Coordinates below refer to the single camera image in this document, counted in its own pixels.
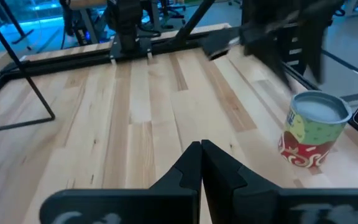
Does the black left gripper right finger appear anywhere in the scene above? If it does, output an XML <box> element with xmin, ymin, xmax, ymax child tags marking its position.
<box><xmin>202</xmin><ymin>139</ymin><xmax>279</xmax><ymax>191</ymax></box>

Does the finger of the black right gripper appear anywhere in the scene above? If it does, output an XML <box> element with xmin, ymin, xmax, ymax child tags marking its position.
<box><xmin>244</xmin><ymin>30</ymin><xmax>293</xmax><ymax>91</ymax></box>
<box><xmin>300</xmin><ymin>18</ymin><xmax>328</xmax><ymax>83</ymax></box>

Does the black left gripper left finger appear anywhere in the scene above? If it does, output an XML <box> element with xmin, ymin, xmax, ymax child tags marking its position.
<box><xmin>149</xmin><ymin>141</ymin><xmax>202</xmax><ymax>190</ymax></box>

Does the wooden shelf with black legs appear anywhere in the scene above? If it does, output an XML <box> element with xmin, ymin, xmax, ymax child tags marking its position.
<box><xmin>0</xmin><ymin>27</ymin><xmax>57</xmax><ymax>134</ymax></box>

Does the black office chair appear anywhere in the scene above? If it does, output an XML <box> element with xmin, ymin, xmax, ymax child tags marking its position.
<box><xmin>158</xmin><ymin>0</ymin><xmax>188</xmax><ymax>24</ymax></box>

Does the wooden desk with black legs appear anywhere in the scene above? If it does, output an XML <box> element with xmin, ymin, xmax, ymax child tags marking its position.
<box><xmin>59</xmin><ymin>0</ymin><xmax>111</xmax><ymax>46</ymax></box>

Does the black metal table frame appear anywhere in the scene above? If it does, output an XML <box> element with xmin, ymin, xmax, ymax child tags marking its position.
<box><xmin>0</xmin><ymin>0</ymin><xmax>358</xmax><ymax>110</ymax></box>

